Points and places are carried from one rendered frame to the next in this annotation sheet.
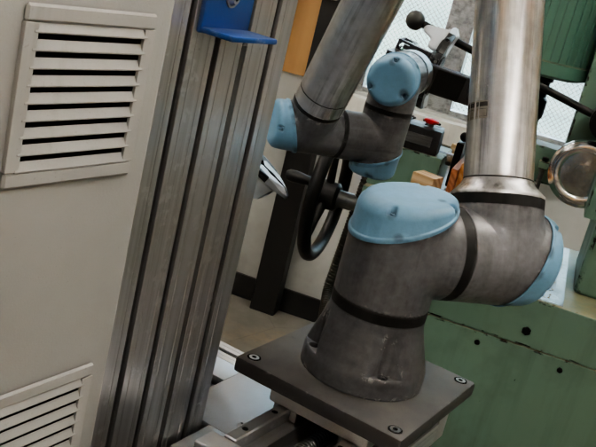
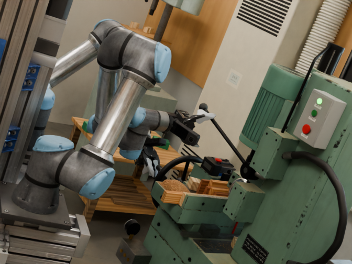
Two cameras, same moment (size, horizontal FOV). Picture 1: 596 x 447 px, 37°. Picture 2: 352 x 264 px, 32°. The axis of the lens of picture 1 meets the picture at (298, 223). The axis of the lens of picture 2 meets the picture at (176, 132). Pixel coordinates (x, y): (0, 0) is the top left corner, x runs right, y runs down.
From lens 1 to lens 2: 1.57 m
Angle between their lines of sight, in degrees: 36
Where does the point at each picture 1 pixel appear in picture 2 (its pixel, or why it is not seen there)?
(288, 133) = (89, 126)
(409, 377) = (32, 203)
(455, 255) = (54, 163)
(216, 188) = not seen: outside the picture
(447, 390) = (53, 220)
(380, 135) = (126, 138)
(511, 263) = (75, 174)
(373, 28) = (103, 88)
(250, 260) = not seen: hidden behind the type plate
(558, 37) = (253, 128)
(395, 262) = (34, 157)
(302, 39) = not seen: hidden behind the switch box
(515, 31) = (119, 95)
